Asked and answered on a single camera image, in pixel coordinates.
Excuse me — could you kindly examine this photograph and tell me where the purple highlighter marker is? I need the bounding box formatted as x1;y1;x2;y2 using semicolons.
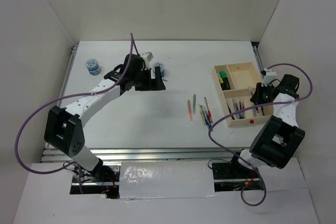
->
219;78;226;91

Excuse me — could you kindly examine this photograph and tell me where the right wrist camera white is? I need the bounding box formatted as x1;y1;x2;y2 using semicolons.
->
261;69;277;87

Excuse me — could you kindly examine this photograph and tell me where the blue clear-cap pen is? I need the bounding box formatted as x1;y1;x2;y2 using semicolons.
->
260;106;265;116

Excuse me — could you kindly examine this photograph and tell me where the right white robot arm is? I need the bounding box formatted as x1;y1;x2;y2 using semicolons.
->
229;74;305;178

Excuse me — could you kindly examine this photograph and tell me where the dark blue gel pen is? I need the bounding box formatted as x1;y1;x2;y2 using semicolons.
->
200;105;208;128

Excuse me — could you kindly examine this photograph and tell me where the black clear-cap pen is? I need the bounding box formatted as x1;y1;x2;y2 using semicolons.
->
239;100;244;119

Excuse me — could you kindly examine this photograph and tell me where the yellow clear pen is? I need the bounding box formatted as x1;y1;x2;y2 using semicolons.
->
198;104;207;125

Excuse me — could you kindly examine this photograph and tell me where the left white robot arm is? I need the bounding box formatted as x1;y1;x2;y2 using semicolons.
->
44;52;166;182

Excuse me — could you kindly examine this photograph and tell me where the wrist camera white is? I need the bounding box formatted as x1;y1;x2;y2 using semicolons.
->
140;52;153;70
261;69;277;87

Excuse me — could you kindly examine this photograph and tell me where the red gel pen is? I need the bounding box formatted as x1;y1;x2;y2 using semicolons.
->
204;97;213;123

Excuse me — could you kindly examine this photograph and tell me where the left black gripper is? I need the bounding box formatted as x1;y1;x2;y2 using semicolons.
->
131;66;165;91

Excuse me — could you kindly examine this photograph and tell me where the red clear-cap pen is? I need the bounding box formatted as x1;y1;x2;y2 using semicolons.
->
235;102;240;119

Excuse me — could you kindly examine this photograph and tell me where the beige divided organizer tray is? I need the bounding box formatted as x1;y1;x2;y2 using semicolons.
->
212;62;273;127

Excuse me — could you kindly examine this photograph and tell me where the olive green clear pen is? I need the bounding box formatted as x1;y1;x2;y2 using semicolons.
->
192;94;196;114

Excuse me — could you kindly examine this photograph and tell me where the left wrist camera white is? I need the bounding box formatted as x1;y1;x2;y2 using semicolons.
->
140;52;153;70

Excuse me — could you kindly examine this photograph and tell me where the left blue round jar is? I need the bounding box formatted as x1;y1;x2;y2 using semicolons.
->
86;59;101;76

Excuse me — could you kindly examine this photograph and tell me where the yellow highlighter marker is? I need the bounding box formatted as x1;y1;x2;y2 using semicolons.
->
221;77;230;90

